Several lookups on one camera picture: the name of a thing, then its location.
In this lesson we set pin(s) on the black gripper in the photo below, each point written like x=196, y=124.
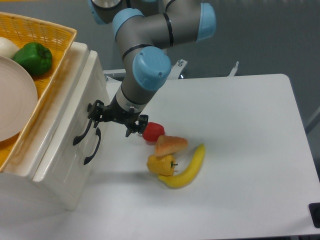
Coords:
x=134, y=122

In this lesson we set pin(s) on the white drawer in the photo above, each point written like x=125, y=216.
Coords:
x=85, y=160
x=91, y=83

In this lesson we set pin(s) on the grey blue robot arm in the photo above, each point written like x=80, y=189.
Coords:
x=142, y=34

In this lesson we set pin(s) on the white drawer cabinet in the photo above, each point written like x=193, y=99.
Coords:
x=18, y=177

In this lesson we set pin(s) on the red bell pepper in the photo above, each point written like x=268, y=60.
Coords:
x=153, y=131

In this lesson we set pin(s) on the orange toast slice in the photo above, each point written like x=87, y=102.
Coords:
x=167, y=145

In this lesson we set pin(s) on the yellow bell pepper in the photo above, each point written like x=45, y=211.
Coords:
x=161, y=165

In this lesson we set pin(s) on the yellow banana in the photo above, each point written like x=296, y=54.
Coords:
x=189, y=174

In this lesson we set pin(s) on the green bell pepper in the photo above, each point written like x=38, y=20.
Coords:
x=35, y=58

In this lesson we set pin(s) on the beige plate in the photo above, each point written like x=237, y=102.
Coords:
x=18, y=98

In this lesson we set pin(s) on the yellow woven basket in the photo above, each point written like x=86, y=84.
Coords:
x=46, y=43

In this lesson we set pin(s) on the white onion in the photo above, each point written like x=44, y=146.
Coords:
x=7, y=48

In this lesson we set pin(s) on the black corner object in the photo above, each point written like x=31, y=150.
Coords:
x=314, y=209

